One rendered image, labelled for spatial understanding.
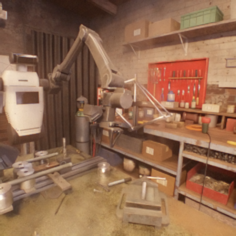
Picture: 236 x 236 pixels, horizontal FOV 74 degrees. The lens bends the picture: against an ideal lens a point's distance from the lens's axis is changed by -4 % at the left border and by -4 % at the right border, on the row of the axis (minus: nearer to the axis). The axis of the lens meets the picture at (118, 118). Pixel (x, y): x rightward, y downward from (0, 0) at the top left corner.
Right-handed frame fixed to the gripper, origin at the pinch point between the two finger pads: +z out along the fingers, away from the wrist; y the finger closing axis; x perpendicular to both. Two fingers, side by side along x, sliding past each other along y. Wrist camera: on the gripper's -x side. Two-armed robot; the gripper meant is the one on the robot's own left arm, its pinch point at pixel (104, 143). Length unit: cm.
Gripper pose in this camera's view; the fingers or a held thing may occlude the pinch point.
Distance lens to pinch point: 65.1
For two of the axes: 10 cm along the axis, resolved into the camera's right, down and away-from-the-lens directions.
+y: 7.6, 1.3, -6.3
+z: -1.3, 9.9, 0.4
